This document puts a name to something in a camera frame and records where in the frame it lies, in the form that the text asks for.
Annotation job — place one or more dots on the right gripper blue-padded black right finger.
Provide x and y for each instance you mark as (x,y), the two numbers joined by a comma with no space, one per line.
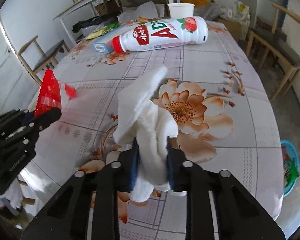
(218,205)

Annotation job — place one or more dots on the wooden chair dark cushion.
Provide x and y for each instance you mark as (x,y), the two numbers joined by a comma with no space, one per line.
(279,48)

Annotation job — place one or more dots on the blue plastic trash basket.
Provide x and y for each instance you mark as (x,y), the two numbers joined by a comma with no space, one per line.
(291,166)

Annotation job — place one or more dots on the white cotton glove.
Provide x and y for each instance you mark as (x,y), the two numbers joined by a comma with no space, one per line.
(141,120)

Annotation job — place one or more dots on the blue tissue box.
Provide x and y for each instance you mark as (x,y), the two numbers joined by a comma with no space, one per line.
(103,44)

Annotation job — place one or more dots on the white gloved hand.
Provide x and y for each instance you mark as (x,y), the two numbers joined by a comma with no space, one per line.
(13,194)

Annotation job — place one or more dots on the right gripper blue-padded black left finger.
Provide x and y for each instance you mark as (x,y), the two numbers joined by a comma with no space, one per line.
(66,214)

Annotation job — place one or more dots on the wooden chair black seat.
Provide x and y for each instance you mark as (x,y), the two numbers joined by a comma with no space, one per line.
(47,58)

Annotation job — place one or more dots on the orange snack packet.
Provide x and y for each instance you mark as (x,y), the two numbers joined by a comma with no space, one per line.
(139,20)

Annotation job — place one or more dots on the white paper cup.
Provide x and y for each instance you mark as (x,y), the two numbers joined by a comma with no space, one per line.
(181,10)

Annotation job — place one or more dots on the white strawberry drink bottle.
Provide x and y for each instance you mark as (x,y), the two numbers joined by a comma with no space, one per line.
(162,34)

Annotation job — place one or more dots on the cardboard box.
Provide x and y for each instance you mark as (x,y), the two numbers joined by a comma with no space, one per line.
(233,27)

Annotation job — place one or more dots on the black cloth on floor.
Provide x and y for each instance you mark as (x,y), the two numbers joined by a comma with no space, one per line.
(108,18)

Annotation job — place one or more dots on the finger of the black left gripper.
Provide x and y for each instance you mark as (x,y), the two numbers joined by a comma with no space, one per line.
(44,120)

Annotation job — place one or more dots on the green yellow sachet packet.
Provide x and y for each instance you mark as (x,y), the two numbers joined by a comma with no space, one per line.
(102,31)

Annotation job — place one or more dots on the red plastic wrapper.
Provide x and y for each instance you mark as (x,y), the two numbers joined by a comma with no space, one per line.
(50,93)

